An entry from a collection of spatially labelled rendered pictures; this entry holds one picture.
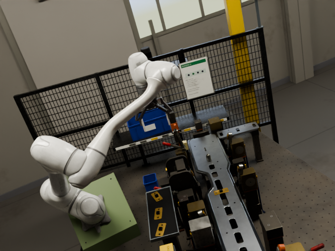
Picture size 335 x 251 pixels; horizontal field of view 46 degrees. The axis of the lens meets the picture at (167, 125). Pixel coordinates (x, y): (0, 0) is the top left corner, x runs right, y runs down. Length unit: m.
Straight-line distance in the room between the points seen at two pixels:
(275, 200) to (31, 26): 2.99
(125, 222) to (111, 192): 0.21
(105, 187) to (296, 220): 1.19
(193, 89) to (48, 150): 1.53
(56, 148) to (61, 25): 2.73
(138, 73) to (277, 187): 1.29
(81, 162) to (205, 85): 1.52
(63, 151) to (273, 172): 1.58
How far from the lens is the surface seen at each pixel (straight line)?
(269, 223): 2.03
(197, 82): 3.05
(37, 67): 4.50
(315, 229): 2.46
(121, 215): 2.59
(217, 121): 2.88
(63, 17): 4.43
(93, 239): 2.58
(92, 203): 2.33
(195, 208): 2.11
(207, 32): 5.00
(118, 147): 2.98
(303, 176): 2.83
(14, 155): 4.88
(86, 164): 1.81
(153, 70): 1.87
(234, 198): 2.24
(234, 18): 3.01
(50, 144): 1.85
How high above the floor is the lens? 2.43
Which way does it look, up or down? 27 degrees down
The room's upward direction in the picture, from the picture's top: 16 degrees counter-clockwise
